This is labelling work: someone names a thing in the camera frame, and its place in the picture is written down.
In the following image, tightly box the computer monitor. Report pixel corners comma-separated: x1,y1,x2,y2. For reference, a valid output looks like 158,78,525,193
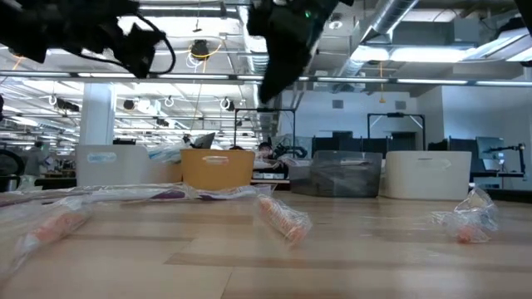
182,131,217,150
475,135,507,163

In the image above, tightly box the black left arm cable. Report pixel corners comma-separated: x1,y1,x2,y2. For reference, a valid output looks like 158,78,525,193
82,14,178,78

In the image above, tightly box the dark office partition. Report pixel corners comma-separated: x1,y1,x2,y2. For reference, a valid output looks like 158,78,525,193
311,131,425,153

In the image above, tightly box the white square column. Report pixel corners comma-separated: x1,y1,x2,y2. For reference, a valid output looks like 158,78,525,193
78,81,116,146

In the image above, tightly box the white plastic bin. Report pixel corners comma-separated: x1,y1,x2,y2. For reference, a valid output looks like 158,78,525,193
380,150,473,201
76,144,184,188

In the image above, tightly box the grey translucent plastic bin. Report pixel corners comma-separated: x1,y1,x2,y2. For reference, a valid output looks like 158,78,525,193
289,149,383,199

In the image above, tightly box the person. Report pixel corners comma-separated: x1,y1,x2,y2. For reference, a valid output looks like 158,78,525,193
256,141,288,169
23,140,57,178

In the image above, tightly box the yellow hanging cord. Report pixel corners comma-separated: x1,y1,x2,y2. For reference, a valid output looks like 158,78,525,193
377,61,387,105

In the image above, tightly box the silver ceiling duct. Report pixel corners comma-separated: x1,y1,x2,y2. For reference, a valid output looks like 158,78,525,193
332,0,421,82
237,0,288,140

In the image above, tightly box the black station frame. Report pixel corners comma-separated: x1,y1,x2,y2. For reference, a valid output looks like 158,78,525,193
367,111,426,153

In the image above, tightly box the long ceiling light bar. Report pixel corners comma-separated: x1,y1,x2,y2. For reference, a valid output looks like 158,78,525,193
0,70,532,88

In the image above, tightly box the orange plastic bin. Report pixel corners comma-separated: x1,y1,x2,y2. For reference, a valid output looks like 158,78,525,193
180,148,256,191

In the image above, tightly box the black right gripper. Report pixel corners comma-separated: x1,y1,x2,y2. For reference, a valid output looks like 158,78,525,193
247,0,340,105

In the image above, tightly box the black ceiling camera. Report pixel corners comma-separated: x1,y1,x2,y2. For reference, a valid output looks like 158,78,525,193
190,39,212,61

